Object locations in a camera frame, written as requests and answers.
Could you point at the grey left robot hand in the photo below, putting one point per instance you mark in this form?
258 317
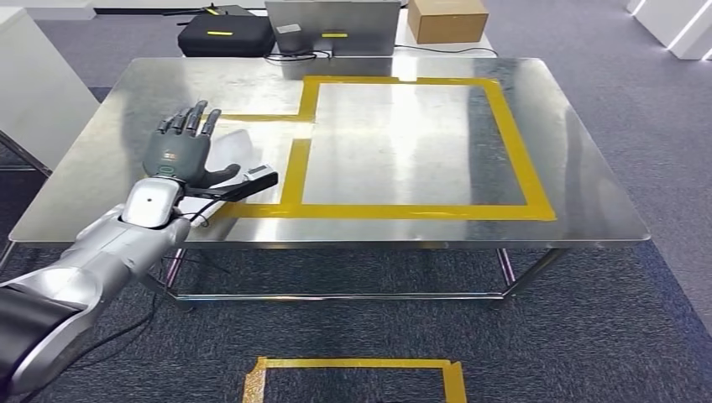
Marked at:
175 155

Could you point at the white plastic car body part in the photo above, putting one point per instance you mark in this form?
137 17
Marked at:
236 150

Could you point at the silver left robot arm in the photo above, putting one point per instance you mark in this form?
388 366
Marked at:
100 261

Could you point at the stainless steel workbench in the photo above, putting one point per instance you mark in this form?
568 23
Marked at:
389 150

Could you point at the yellow tape on workbench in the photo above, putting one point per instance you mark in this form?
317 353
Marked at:
389 211

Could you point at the black carrying case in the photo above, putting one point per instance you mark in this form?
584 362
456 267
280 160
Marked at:
225 39

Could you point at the white cabinet panel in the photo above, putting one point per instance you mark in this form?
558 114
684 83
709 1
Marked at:
39 89

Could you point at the brown cardboard box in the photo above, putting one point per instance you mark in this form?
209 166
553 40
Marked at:
445 22

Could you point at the white lit partition block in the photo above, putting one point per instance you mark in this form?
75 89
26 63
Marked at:
673 28

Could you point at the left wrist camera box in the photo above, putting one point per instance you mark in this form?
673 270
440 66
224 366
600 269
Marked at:
250 181

